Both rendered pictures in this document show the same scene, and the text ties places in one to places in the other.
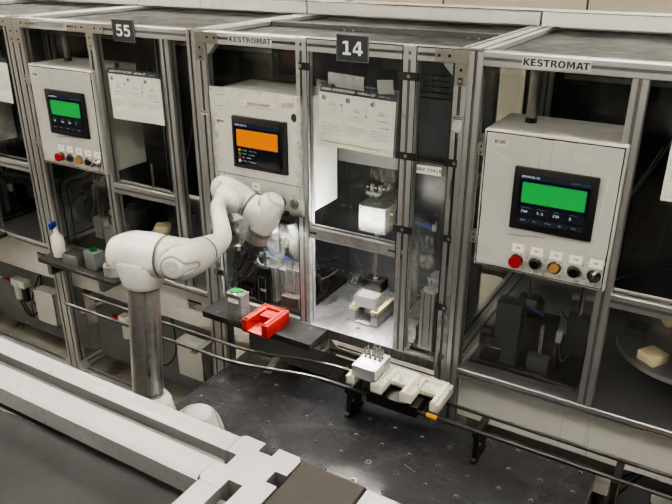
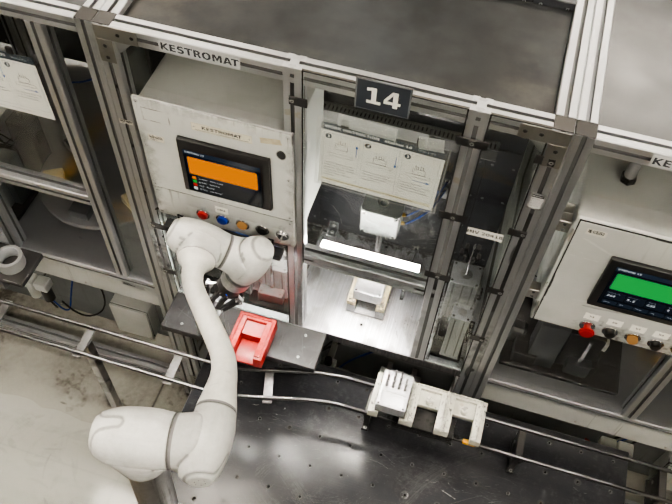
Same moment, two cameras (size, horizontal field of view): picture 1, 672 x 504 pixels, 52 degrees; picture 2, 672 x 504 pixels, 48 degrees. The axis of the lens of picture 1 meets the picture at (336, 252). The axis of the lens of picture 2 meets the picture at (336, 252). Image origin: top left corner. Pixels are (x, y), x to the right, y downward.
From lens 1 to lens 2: 1.51 m
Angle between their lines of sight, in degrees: 33
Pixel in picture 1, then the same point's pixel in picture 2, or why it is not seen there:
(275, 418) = (286, 448)
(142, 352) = not seen: outside the picture
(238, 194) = (213, 255)
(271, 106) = (243, 137)
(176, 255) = (203, 468)
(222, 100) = (157, 116)
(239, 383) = not seen: hidden behind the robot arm
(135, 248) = (138, 455)
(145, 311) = (157, 488)
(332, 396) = (339, 397)
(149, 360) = not seen: outside the picture
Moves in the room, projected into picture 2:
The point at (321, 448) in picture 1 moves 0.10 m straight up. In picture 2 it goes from (350, 486) to (352, 475)
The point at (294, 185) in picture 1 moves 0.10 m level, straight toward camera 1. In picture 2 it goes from (282, 218) to (291, 247)
